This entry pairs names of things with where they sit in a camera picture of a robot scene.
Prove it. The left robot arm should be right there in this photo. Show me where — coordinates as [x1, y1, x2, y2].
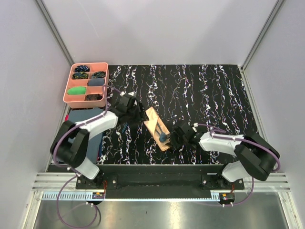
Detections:
[50, 92, 148, 189]

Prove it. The peach cloth napkin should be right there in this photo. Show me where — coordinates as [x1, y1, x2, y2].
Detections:
[144, 107, 170, 151]

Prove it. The blue grey folded napkin stack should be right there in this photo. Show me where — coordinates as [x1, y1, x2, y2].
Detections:
[55, 107, 105, 165]

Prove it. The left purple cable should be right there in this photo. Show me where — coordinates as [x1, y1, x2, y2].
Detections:
[52, 84, 124, 226]

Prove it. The aluminium frame rail front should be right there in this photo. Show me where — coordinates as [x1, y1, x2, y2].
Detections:
[32, 173, 290, 202]

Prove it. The blue patterned roll right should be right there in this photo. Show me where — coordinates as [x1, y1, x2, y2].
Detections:
[91, 71, 106, 79]

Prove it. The blue plastic fork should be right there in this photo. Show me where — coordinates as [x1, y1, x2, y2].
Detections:
[155, 122, 167, 142]

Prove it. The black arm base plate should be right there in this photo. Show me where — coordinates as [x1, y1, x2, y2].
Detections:
[76, 165, 244, 190]

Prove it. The dark patterned cloth roll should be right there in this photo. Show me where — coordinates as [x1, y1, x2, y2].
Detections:
[85, 94, 102, 101]

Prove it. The black marble pattern mat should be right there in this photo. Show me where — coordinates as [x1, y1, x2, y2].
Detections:
[98, 64, 258, 165]

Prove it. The grey folded cloth in tray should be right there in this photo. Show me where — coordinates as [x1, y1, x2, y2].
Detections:
[87, 78, 105, 86]

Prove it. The blue patterned roll top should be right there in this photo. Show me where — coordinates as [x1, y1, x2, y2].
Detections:
[74, 65, 90, 72]

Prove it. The green rolled cloth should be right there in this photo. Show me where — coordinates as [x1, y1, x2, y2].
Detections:
[66, 86, 86, 95]

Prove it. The pink divided organizer tray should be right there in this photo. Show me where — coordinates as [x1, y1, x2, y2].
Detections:
[63, 62, 110, 109]

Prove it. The left rear aluminium post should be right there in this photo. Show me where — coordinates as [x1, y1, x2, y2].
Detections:
[34, 0, 75, 65]

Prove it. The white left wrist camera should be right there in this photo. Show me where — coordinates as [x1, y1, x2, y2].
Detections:
[120, 92, 136, 97]

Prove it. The aluminium post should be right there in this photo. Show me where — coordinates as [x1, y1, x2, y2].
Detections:
[34, 0, 75, 65]
[240, 0, 286, 71]

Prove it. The blue yellow patterned roll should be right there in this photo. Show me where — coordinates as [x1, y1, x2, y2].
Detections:
[72, 72, 89, 80]

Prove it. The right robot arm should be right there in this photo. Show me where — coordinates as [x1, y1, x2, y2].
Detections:
[168, 123, 281, 189]

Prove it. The right rear aluminium post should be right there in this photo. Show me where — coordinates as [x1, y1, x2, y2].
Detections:
[240, 0, 286, 71]

